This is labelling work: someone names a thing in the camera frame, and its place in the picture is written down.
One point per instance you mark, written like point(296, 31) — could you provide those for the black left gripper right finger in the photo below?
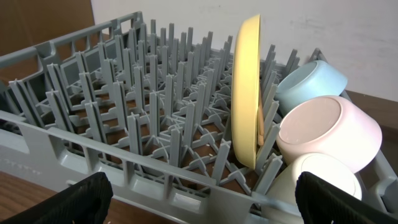
point(320, 202)

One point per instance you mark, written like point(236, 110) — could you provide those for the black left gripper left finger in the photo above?
point(86, 201)

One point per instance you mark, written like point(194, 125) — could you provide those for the white cup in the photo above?
point(321, 165)

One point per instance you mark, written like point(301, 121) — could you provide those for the pink bowl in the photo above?
point(330, 125)

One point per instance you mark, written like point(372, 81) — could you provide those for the light blue bowl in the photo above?
point(316, 78)

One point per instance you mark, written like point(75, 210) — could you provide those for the yellow plate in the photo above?
point(245, 91)

